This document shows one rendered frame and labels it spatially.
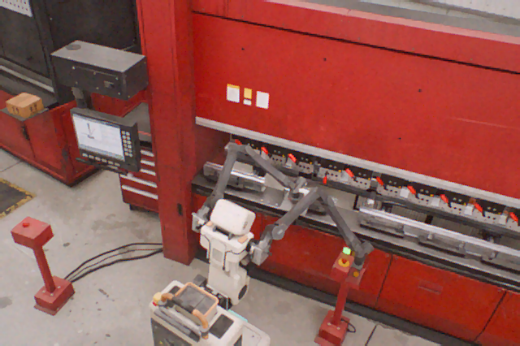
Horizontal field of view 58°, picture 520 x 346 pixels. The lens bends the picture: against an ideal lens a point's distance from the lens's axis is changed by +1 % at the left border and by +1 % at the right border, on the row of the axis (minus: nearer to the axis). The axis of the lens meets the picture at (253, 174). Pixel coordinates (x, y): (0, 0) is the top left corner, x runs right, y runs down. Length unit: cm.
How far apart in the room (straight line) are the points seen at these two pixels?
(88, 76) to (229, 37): 88
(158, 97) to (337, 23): 125
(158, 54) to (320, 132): 114
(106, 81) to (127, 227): 199
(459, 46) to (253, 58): 117
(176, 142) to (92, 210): 174
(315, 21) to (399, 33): 46
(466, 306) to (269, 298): 147
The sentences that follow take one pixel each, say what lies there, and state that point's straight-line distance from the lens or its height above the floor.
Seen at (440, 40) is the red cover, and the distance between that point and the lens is 268.
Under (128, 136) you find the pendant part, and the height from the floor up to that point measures 152.
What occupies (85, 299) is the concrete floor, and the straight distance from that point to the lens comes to 407.
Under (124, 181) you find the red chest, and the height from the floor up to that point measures 39.
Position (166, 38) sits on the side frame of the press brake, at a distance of 296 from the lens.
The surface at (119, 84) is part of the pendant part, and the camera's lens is 284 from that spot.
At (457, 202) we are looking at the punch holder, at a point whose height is 127.
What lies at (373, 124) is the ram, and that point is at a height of 167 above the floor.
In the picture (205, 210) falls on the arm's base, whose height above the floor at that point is 123.
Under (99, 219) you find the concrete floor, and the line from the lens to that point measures 469.
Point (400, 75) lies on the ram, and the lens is 278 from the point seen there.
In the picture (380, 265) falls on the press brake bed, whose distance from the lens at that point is 349.
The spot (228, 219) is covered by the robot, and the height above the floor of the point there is 134.
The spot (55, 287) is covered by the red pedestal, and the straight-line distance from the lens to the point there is 403.
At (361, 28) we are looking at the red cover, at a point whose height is 224.
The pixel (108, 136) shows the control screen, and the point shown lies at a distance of 308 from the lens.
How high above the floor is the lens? 313
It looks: 38 degrees down
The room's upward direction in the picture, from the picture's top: 4 degrees clockwise
